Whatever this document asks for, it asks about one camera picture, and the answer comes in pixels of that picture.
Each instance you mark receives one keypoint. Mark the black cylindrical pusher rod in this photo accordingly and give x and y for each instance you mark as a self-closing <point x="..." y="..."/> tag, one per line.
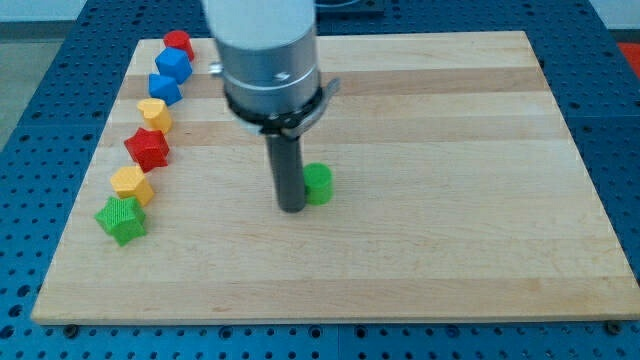
<point x="285" y="158"/>

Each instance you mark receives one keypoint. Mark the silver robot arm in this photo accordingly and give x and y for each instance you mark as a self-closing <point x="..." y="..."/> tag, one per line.
<point x="271" y="79"/>

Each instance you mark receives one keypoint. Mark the red star block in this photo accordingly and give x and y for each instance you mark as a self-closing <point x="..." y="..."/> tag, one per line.
<point x="148" y="148"/>

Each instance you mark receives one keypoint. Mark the green star block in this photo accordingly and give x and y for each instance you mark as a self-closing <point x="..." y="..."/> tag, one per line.
<point x="123" y="219"/>

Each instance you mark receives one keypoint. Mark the green cylinder block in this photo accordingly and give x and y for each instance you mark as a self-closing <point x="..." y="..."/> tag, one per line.
<point x="318" y="180"/>

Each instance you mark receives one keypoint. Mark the yellow heart block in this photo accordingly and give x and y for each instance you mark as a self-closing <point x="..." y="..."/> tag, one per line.
<point x="155" y="114"/>

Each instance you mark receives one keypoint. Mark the blue pentagon block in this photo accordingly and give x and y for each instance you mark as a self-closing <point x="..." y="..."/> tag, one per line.
<point x="164" y="88"/>

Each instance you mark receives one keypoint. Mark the blue cube block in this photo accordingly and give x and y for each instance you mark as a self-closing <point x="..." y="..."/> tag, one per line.
<point x="174" y="63"/>

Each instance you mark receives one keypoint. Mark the red cylinder block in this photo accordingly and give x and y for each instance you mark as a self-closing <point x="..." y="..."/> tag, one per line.
<point x="179" y="39"/>

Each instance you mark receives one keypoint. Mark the yellow hexagon block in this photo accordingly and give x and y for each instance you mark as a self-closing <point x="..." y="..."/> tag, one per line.
<point x="131" y="181"/>

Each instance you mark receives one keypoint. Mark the wooden board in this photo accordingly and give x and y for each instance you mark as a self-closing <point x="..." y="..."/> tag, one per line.
<point x="459" y="196"/>

